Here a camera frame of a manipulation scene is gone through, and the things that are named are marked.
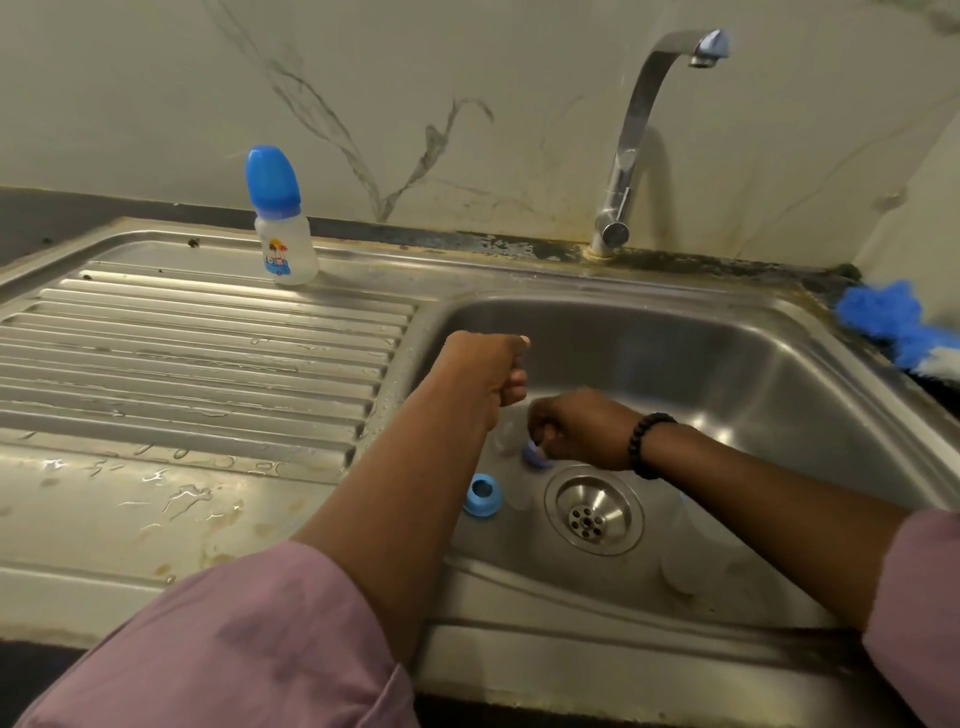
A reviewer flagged pink shirt sleeve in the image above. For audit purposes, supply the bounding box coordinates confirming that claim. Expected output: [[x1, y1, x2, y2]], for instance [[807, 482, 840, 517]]
[[15, 540, 422, 728], [862, 507, 960, 728]]

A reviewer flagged blue and white bottle brush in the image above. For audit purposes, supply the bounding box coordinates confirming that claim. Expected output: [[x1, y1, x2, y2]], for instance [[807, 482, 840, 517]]
[[834, 280, 960, 384]]

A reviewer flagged black bead bracelet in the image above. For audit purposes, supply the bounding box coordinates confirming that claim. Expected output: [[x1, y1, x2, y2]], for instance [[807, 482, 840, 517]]
[[627, 412, 678, 482]]

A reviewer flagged metal sink drain strainer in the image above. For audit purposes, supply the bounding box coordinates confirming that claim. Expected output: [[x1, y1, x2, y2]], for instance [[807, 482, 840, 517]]
[[543, 468, 647, 557]]

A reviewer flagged chrome sink faucet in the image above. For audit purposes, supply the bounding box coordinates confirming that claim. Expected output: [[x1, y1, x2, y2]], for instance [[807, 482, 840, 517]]
[[588, 27, 732, 260]]

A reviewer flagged stainless steel sink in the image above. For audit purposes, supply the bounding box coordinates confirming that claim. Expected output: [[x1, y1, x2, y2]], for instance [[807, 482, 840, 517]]
[[0, 217, 960, 728]]

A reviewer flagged person's left hand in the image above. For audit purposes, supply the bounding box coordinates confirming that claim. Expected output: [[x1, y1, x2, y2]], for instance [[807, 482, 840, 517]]
[[427, 330, 531, 434]]

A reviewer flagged person's right forearm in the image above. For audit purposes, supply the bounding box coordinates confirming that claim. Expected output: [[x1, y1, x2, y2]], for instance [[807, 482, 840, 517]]
[[652, 427, 924, 632]]

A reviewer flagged person's left forearm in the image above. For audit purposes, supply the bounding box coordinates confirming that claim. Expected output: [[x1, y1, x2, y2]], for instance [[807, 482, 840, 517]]
[[292, 375, 504, 662]]

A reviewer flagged cartoon print baby bottle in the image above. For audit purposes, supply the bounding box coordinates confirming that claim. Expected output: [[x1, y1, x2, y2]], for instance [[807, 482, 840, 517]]
[[244, 145, 320, 287]]

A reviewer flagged person's right hand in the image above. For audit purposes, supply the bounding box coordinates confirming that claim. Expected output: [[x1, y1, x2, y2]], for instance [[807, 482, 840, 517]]
[[526, 390, 644, 471]]

